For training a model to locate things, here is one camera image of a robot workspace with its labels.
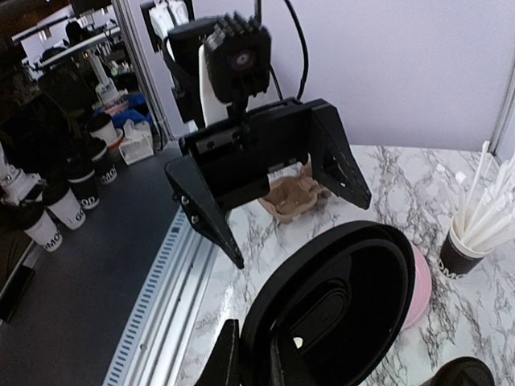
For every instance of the white wrapped straws bundle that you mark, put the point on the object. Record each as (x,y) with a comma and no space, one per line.
(482,225)

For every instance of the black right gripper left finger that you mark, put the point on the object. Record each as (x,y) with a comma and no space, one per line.
(222,367)

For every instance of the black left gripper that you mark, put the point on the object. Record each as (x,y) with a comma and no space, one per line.
(226,164)

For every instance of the black cup holding straws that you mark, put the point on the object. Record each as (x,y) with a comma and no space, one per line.
(456,260)

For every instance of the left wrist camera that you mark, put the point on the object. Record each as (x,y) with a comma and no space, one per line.
(234,66)

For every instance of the black plastic cup lid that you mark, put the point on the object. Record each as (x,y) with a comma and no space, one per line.
(342,297)

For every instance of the brown cardboard cup carrier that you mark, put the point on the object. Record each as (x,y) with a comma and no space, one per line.
(291,196)

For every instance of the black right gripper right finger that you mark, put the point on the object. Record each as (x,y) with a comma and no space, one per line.
(286,364)

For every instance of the background paper cups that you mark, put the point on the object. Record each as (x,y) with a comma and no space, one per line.
(67,195)

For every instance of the pink round plate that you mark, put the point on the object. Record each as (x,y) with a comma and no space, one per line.
(422,290)

